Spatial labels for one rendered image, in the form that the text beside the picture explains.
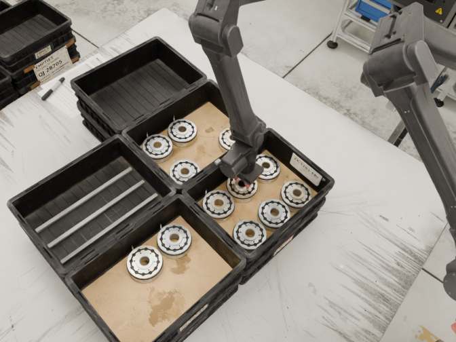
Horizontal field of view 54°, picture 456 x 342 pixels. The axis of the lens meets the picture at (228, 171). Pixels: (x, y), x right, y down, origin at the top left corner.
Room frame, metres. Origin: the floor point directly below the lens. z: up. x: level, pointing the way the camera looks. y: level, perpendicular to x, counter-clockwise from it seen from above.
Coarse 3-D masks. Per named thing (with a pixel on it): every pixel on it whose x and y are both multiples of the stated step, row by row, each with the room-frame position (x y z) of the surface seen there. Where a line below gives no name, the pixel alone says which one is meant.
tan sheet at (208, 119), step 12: (204, 108) 1.12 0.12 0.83; (216, 108) 1.13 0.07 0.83; (192, 120) 1.06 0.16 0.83; (204, 120) 1.06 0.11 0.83; (216, 120) 1.07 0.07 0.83; (228, 120) 1.08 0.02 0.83; (204, 132) 1.01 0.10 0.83; (216, 132) 1.02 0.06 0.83; (192, 144) 0.95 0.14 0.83; (204, 144) 0.96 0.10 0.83; (216, 144) 0.96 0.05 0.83; (180, 156) 0.89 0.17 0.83; (192, 156) 0.90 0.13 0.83; (204, 156) 0.90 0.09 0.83; (216, 156) 0.91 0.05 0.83; (168, 168) 0.83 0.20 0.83
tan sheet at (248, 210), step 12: (276, 180) 0.84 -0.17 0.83; (288, 180) 0.85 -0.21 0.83; (300, 180) 0.86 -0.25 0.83; (264, 192) 0.79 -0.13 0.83; (276, 192) 0.80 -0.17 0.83; (312, 192) 0.82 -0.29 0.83; (216, 204) 0.72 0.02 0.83; (240, 204) 0.73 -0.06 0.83; (252, 204) 0.74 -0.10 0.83; (240, 216) 0.69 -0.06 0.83; (252, 216) 0.69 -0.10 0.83; (228, 228) 0.64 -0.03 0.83
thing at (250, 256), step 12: (264, 132) 0.96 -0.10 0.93; (276, 132) 0.97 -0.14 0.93; (288, 144) 0.93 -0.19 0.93; (300, 156) 0.89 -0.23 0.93; (216, 168) 0.79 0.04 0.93; (324, 192) 0.76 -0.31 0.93; (192, 204) 0.65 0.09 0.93; (312, 204) 0.71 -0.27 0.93; (204, 216) 0.62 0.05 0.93; (300, 216) 0.67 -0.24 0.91; (216, 228) 0.58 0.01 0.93; (252, 252) 0.52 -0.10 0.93
